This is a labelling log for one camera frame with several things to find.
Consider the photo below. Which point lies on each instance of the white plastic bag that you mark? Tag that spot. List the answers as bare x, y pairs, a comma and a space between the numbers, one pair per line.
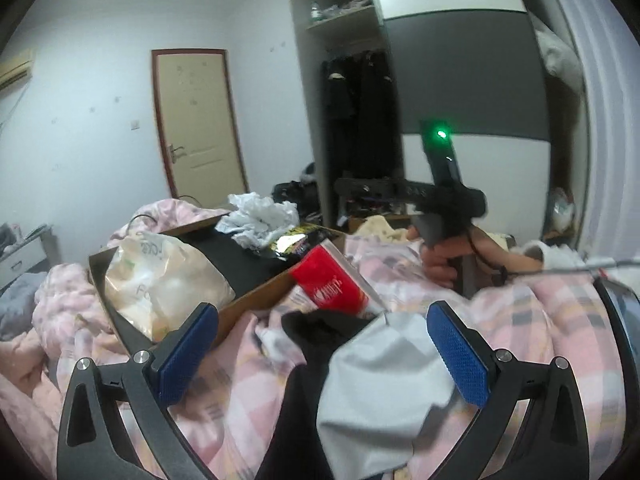
260, 217

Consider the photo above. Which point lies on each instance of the black bag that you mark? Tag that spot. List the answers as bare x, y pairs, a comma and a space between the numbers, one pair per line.
295, 195

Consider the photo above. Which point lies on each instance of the pink plaid blanket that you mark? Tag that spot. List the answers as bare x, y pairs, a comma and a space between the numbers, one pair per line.
525, 340

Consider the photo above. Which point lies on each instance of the cream air conditioner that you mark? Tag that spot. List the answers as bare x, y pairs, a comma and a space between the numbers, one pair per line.
15, 70

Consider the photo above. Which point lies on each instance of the black cloth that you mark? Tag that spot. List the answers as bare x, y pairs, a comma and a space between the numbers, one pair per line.
320, 330

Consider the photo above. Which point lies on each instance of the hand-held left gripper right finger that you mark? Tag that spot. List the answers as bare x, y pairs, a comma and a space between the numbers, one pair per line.
457, 355

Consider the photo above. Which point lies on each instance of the white drawer desk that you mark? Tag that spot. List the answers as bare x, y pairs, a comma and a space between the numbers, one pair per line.
30, 255

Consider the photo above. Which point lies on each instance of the row of hanging black clothes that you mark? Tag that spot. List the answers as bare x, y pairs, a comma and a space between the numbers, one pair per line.
365, 110

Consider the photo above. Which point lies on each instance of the white wardrobe grey sliding door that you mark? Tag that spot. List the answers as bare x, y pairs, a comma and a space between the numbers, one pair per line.
465, 70

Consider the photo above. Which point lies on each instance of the red tissue packet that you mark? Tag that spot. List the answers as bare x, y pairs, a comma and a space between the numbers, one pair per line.
325, 285

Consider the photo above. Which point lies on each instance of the black yellow snack packet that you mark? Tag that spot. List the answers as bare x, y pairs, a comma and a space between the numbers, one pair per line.
305, 242

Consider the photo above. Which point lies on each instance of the cream door red frame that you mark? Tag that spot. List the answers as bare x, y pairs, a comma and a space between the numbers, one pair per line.
200, 125

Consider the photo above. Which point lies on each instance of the person's right hand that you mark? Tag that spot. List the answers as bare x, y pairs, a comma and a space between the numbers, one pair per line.
440, 265

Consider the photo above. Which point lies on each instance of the white shelf clutter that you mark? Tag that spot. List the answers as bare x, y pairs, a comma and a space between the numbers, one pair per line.
350, 6

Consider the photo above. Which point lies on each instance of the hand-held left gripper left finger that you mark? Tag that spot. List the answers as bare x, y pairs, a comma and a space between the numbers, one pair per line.
185, 350

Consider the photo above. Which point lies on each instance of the grey cloth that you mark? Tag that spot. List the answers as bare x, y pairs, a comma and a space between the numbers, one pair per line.
380, 385

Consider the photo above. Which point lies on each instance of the person's right forearm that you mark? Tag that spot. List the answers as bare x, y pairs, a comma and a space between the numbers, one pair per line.
515, 260

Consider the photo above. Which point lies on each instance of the grey quilt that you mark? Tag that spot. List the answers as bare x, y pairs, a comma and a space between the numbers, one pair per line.
20, 300

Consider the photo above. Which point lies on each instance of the black flat device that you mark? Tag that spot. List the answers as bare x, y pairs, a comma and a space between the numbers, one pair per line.
612, 300

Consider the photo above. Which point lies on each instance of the beige face towel bag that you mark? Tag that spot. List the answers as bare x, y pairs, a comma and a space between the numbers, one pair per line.
160, 285

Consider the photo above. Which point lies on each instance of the brown cardboard box black lining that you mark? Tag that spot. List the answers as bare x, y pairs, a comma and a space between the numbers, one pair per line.
235, 265

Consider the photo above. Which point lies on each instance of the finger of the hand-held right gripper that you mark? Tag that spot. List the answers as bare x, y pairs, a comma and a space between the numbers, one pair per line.
370, 190

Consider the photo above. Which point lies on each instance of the green label bottle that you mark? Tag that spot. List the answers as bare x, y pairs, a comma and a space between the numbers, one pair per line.
315, 12

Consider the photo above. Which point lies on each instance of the peach pink quilt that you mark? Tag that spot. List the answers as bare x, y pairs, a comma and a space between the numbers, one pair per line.
25, 360

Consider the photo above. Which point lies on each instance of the white hanging cloth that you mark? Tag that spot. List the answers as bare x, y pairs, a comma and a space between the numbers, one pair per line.
560, 55

